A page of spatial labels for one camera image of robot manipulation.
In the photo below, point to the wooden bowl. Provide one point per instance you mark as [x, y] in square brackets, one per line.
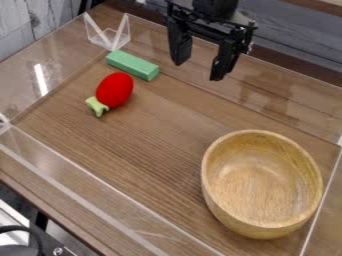
[261, 184]

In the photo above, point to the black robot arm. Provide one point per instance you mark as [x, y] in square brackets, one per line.
[215, 21]

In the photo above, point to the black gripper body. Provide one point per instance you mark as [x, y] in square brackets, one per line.
[209, 17]

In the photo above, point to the clear acrylic tray wall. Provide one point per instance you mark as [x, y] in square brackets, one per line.
[116, 177]

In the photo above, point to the black table leg bracket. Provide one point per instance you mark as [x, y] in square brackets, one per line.
[53, 238]

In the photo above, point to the red plush strawberry toy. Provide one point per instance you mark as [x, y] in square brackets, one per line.
[110, 94]

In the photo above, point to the green rectangular block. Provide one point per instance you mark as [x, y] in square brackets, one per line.
[132, 65]

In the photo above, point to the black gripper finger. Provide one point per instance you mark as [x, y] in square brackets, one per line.
[231, 46]
[179, 41]

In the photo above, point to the clear acrylic corner bracket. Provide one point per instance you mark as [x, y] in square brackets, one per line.
[108, 38]

